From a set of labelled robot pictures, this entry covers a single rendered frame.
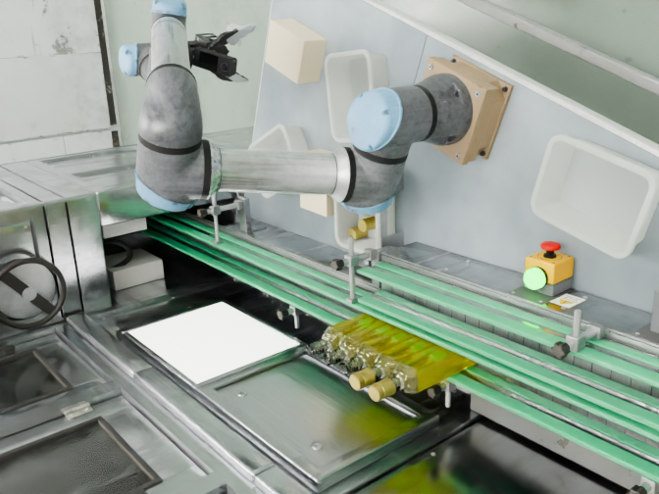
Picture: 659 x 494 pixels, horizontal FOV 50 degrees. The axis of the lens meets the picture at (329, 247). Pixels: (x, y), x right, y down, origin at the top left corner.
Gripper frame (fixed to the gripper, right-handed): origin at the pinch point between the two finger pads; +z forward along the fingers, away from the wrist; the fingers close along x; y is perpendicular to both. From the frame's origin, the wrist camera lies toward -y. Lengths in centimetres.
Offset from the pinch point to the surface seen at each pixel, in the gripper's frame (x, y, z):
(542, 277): 9, -95, 9
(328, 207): 32.8, -29.2, 10.5
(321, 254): 48, -31, 10
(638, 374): 5, -123, -3
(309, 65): 0.8, -7.8, 12.9
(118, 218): 60, 23, -26
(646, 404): 13, -125, 2
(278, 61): 3.3, 1.6, 9.8
